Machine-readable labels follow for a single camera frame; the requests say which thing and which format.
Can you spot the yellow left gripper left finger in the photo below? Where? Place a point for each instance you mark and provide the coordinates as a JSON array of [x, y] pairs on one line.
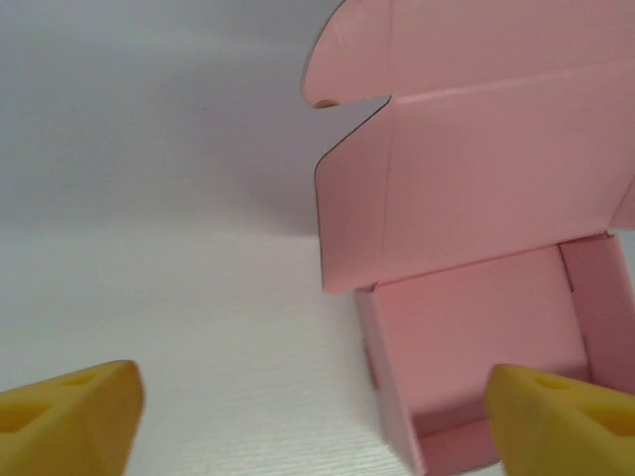
[[64, 421]]

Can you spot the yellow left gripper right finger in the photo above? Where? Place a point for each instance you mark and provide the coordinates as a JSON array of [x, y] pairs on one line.
[[555, 426]]

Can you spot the pink paper box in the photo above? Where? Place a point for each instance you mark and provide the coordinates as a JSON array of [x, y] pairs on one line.
[[471, 198]]

